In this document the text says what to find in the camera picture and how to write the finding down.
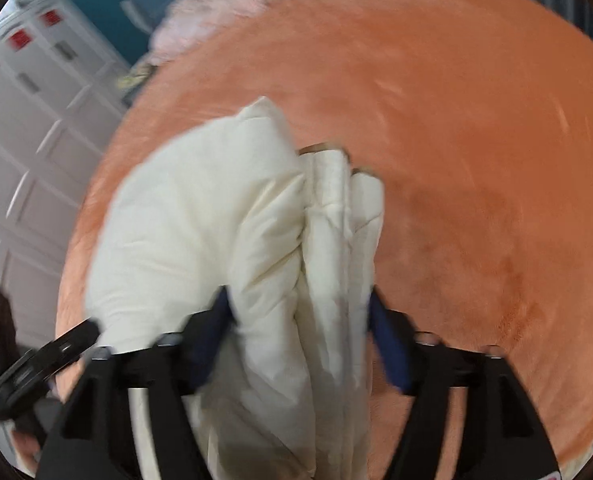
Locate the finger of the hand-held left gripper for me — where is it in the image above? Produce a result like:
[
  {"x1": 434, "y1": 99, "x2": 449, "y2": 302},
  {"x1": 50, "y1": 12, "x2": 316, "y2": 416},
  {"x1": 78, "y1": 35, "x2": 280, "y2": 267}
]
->
[{"x1": 0, "y1": 317, "x2": 103, "y2": 422}]

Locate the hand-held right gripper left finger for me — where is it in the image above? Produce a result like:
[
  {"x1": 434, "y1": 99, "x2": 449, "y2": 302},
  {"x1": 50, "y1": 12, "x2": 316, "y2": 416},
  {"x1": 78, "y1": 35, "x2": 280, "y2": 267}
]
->
[{"x1": 36, "y1": 286, "x2": 236, "y2": 480}]

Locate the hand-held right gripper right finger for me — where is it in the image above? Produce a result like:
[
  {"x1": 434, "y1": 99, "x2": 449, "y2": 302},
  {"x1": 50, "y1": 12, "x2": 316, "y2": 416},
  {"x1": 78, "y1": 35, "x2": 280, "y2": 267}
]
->
[{"x1": 366, "y1": 289, "x2": 563, "y2": 480}]

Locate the cream quilted blanket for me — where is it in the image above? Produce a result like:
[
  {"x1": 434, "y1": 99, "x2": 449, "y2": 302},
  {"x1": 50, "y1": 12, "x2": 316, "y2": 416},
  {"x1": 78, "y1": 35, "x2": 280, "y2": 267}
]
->
[{"x1": 84, "y1": 95, "x2": 388, "y2": 480}]

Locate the orange plush blanket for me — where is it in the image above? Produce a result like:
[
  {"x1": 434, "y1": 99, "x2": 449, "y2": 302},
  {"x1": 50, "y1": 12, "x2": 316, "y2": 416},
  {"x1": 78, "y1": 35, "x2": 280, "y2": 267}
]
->
[{"x1": 54, "y1": 0, "x2": 593, "y2": 467}]

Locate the pale cloth pile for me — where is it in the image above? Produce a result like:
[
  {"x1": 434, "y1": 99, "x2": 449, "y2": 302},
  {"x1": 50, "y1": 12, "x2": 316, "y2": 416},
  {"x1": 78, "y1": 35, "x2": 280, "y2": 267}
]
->
[{"x1": 115, "y1": 56, "x2": 160, "y2": 98}]

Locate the pink lace bedspread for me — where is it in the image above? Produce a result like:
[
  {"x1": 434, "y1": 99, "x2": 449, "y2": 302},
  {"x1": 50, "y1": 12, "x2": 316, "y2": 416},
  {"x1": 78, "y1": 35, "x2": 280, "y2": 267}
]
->
[{"x1": 149, "y1": 0, "x2": 477, "y2": 63}]

